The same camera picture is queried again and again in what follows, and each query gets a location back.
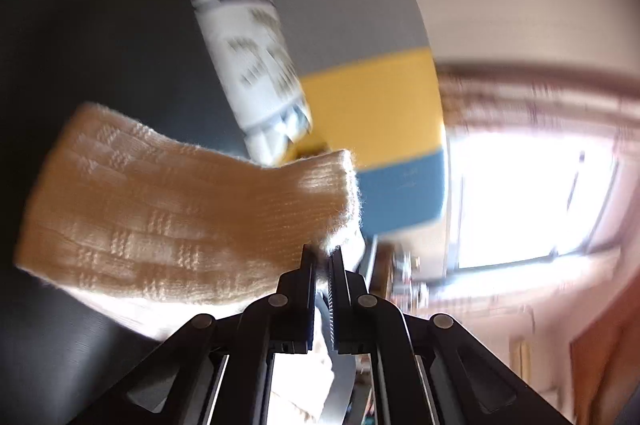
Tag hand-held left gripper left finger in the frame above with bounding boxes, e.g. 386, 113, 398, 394
65, 244, 317, 425

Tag geometric print pillow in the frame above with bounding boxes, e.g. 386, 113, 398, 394
192, 0, 315, 166

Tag grey yellow blue sofa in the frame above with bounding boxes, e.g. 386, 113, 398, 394
165, 0, 448, 238

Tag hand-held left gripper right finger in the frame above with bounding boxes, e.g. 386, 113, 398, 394
327, 245, 576, 425

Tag large window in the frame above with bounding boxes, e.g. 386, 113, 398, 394
447, 132, 623, 270

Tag cream knitted sweater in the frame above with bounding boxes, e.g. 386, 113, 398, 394
14, 102, 363, 425

